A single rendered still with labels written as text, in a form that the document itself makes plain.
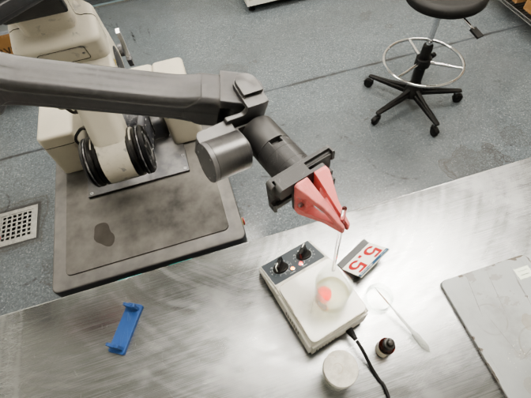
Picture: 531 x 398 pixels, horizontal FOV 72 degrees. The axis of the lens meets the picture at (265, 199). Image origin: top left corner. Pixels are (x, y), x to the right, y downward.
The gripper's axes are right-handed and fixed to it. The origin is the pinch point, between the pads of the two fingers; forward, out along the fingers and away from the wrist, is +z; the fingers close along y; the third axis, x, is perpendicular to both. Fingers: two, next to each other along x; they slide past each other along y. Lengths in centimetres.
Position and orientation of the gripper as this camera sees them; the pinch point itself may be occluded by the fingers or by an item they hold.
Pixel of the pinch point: (341, 224)
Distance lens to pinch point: 46.4
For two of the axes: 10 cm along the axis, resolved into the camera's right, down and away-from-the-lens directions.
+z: 5.5, 6.8, -4.8
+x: 0.9, 5.3, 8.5
